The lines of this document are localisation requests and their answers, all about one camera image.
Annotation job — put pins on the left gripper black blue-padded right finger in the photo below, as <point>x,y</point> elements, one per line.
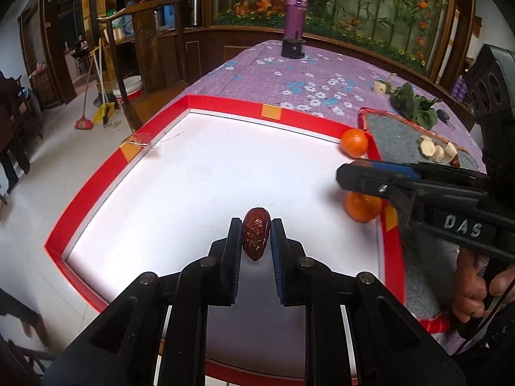
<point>356,331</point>

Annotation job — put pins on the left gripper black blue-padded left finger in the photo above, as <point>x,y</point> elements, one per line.
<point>155,330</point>

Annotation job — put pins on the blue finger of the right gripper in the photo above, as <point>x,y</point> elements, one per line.
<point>406,170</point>

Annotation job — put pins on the large round sugarcane piece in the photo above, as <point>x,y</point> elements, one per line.
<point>426,146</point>

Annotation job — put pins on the sugarcane piece cylinder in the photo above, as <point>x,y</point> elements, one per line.
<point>438,154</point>

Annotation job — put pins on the orange tangerine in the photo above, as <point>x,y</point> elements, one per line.
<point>362,207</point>
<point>354,143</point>

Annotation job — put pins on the red jujube date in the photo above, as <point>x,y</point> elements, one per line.
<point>256,230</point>

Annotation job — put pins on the sugarcane piece long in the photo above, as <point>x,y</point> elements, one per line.
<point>450,152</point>

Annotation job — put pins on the person right hand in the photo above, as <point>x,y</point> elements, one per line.
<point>471,288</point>

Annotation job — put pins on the green leafy vegetable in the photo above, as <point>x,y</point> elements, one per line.
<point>414,107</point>

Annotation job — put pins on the black car key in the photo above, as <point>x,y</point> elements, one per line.
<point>443,116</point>

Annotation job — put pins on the grey felt mat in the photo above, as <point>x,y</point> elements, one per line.
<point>410,208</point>

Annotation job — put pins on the sugarcane piece near vegetable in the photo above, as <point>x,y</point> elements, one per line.
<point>384,86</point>

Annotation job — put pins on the purple bottles on shelf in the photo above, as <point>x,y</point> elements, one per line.
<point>460,89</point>

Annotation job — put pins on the purple floral tablecloth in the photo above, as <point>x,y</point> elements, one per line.
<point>334,86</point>

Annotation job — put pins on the flower mural panel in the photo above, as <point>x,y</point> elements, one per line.
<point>407,31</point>

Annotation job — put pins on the red white box tray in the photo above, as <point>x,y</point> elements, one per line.
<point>208,160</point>

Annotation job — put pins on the purple thermos bottle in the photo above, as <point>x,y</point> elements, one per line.
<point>294,18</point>

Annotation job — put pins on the red broom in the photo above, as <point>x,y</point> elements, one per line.
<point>85,122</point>

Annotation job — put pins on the white red bucket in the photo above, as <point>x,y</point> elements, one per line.
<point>133,87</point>

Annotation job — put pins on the wooden chair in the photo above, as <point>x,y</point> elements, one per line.
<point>161,62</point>

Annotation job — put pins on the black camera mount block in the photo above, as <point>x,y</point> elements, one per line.
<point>292,48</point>

